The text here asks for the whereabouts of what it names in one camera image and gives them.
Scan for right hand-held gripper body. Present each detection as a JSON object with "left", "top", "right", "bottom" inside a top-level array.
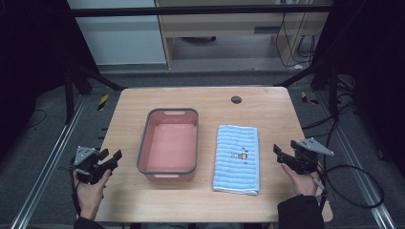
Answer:
[{"left": 294, "top": 136, "right": 335, "bottom": 176}]

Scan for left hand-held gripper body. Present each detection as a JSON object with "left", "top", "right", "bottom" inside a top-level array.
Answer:
[{"left": 70, "top": 145, "right": 111, "bottom": 185}]

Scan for blue striped towel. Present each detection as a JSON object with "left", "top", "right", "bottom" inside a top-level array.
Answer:
[{"left": 212, "top": 124, "right": 261, "bottom": 197}]

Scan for pink plastic basin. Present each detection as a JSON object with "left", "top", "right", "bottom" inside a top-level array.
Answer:
[{"left": 136, "top": 107, "right": 200, "bottom": 183}]

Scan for person's right hand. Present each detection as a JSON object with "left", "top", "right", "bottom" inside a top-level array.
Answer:
[{"left": 280, "top": 162, "right": 321, "bottom": 198}]

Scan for person's left hand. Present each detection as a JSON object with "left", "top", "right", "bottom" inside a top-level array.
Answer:
[{"left": 73, "top": 168, "right": 113, "bottom": 221}]

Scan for yellow black striped tape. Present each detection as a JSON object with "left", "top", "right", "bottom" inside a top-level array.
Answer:
[
  {"left": 96, "top": 94, "right": 110, "bottom": 112},
  {"left": 300, "top": 91, "right": 320, "bottom": 106}
]

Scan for black metal stand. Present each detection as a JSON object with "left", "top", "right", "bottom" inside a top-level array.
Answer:
[
  {"left": 62, "top": 61, "right": 127, "bottom": 126},
  {"left": 276, "top": 58, "right": 340, "bottom": 122}
]

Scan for black curtain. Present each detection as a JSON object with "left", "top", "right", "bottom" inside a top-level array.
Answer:
[
  {"left": 0, "top": 0, "right": 96, "bottom": 160},
  {"left": 313, "top": 0, "right": 405, "bottom": 179}
]

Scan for white cabinet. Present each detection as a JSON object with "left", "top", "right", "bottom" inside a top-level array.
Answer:
[{"left": 66, "top": 0, "right": 169, "bottom": 67}]

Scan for light wooden desk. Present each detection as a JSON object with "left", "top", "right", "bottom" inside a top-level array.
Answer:
[{"left": 154, "top": 0, "right": 333, "bottom": 70}]

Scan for aluminium floor rail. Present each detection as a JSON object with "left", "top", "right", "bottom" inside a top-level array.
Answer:
[
  {"left": 316, "top": 91, "right": 397, "bottom": 229},
  {"left": 11, "top": 94, "right": 88, "bottom": 229}
]

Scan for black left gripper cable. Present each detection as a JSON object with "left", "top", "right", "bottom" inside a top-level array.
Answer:
[{"left": 69, "top": 158, "right": 82, "bottom": 216}]

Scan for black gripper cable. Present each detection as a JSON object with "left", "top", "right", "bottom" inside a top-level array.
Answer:
[
  {"left": 69, "top": 158, "right": 82, "bottom": 216},
  {"left": 306, "top": 164, "right": 385, "bottom": 210}
]

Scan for black floor cables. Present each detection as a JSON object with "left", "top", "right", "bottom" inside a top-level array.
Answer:
[{"left": 300, "top": 75, "right": 362, "bottom": 139}]

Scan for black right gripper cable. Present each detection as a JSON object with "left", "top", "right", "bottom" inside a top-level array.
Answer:
[{"left": 306, "top": 164, "right": 385, "bottom": 210}]

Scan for hanging black desk cables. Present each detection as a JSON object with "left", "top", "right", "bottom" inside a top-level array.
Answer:
[{"left": 274, "top": 11, "right": 317, "bottom": 69}]

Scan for black horizontal frame bar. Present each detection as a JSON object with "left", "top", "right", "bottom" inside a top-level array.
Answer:
[{"left": 68, "top": 4, "right": 333, "bottom": 18}]

